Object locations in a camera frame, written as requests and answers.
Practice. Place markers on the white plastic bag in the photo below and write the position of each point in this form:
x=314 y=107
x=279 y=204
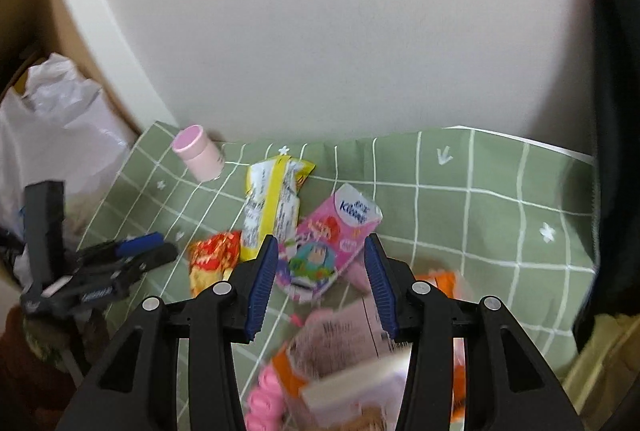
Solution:
x=55 y=131

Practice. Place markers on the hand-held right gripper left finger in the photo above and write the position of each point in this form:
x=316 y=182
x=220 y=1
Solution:
x=262 y=281

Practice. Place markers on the pink toy caterpillar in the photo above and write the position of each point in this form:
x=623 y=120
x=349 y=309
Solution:
x=265 y=391

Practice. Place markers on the pink tissue pack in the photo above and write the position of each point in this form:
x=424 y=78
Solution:
x=325 y=241

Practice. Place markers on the person's left forearm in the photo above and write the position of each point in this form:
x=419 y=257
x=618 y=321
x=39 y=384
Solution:
x=40 y=371

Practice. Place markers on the pink cup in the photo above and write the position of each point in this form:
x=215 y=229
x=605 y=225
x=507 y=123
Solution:
x=200 y=156

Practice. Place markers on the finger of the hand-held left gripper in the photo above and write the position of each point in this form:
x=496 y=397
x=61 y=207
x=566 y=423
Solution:
x=140 y=243
x=157 y=257

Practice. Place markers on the green checked cloth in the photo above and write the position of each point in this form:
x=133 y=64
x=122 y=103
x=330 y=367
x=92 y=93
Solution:
x=500 y=231

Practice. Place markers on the yellow snack packet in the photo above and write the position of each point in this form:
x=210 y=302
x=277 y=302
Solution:
x=270 y=206

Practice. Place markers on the red and yellow crumpled wrapper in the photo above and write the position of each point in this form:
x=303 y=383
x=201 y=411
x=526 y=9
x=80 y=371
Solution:
x=212 y=261

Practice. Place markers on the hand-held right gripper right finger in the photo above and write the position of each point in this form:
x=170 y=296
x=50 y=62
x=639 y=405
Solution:
x=380 y=291

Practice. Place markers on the white paper box orange print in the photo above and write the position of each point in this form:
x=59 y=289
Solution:
x=355 y=386

